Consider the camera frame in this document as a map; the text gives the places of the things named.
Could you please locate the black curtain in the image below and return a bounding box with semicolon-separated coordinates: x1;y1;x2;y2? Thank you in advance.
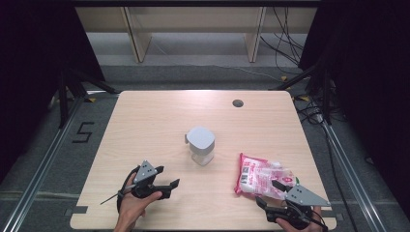
298;0;410;220
0;0;105;182

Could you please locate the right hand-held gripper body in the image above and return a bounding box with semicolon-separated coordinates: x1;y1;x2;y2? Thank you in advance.
264;184;332;231

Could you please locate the right hand-held gripper black cable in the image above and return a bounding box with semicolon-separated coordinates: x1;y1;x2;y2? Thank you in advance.
289;202;329;232

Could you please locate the pink bag of white granules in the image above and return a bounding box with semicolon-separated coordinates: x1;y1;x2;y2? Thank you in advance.
234;152;300;201

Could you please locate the light wooden shelf unit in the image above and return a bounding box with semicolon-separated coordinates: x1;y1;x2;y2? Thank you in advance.
75;6;318;64

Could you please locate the white lidded container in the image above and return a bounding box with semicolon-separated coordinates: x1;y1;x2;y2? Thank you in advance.
184;126;217;167

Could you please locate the left hand-held gripper black cable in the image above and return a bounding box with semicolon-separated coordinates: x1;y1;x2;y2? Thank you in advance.
100;165;142;214

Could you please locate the tangle of black floor cables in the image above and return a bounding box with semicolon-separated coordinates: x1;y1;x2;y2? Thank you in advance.
298;96;325;126

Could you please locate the black metal stand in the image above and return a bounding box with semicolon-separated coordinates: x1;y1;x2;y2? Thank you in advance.
270;62;333;125
57;66;120;130

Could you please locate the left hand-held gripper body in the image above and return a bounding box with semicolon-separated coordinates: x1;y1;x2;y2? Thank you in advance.
130;159;172;200

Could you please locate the aluminium floor rail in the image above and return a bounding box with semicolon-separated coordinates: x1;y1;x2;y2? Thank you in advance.
322;122;388;232
0;96;85;232

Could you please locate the person's left hand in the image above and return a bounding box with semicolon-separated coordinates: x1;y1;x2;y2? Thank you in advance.
117;188;164;224

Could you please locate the person's right hand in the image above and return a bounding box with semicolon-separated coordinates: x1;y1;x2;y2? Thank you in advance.
275;206;325;232

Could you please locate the bundle of black hanging cables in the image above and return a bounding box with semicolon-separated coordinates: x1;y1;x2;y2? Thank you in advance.
259;6;310;76

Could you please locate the hand-held gripper black cable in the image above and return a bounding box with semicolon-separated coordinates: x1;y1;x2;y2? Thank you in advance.
100;165;142;214
289;202;329;232

